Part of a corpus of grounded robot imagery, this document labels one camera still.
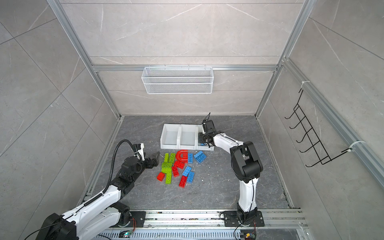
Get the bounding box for blue brick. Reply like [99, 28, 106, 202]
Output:
[196, 153, 207, 164]
[188, 153, 194, 164]
[194, 151, 203, 159]
[182, 166, 192, 177]
[187, 172, 195, 183]

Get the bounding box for red brick bottom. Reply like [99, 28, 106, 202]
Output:
[179, 176, 188, 188]

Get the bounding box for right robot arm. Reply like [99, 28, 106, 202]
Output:
[202, 114, 263, 223]

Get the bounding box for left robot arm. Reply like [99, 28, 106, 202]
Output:
[28, 139, 160, 240]

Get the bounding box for green brick middle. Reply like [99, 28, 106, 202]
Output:
[162, 162, 173, 169]

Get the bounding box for right white bin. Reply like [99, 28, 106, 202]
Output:
[197, 125, 214, 151]

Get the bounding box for white bin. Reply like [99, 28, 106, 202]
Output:
[178, 124, 198, 150]
[160, 124, 181, 150]
[197, 125, 214, 151]

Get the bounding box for green brick top left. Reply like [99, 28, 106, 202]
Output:
[164, 153, 170, 163]

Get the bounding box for small red square brick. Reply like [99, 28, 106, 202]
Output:
[157, 172, 166, 182]

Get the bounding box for green studded brick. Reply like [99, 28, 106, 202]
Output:
[162, 167, 173, 174]

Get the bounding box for middle white bin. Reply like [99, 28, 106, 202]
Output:
[178, 124, 198, 150]

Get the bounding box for green brick top right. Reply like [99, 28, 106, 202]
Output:
[168, 153, 176, 164]

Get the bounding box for green brick bottom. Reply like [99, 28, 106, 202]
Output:
[165, 173, 172, 185]

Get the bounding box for red brick centre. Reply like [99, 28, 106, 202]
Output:
[172, 166, 179, 178]

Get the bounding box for red brick under arch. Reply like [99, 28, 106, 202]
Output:
[174, 161, 185, 169]

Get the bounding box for left white bin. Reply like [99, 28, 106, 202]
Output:
[160, 124, 181, 150]

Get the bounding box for red curved arch piece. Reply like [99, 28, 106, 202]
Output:
[176, 150, 189, 163]

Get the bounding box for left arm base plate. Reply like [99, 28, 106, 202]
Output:
[114, 211, 147, 228]

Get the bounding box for white wire mesh basket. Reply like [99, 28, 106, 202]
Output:
[142, 67, 214, 95]

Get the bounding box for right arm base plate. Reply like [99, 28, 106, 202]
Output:
[219, 211, 265, 227]

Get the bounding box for black wire hook rack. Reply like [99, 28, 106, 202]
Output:
[284, 89, 353, 168]

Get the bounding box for aluminium front rail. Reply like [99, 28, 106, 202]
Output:
[95, 209, 313, 240]

